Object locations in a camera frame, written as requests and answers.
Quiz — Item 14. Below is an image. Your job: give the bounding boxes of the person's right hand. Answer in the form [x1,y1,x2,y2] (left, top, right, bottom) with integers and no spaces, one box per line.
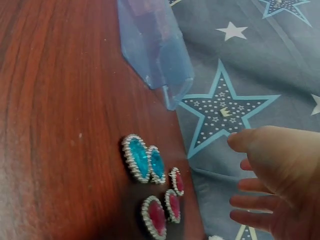
[227,125,320,240]

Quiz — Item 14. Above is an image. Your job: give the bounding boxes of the small pink gem brooch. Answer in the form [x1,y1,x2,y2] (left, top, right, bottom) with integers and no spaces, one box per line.
[170,166,185,197]

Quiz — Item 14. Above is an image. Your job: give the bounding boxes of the medium pink gem brooch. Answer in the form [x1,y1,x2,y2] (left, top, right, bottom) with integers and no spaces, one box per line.
[164,188,182,224]

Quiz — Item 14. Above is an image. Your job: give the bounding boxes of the small blue gem brooch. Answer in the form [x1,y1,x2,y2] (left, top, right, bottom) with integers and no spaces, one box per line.
[148,145,167,185]

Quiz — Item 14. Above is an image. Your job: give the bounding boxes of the large pink gem brooch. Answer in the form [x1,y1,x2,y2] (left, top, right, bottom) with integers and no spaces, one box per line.
[141,195,168,239]

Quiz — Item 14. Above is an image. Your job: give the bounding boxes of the large blue gem brooch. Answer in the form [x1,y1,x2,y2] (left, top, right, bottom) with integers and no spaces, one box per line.
[121,133,153,184]

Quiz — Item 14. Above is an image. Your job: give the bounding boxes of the clear blue plastic box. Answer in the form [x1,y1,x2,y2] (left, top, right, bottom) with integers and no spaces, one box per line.
[116,0,195,112]

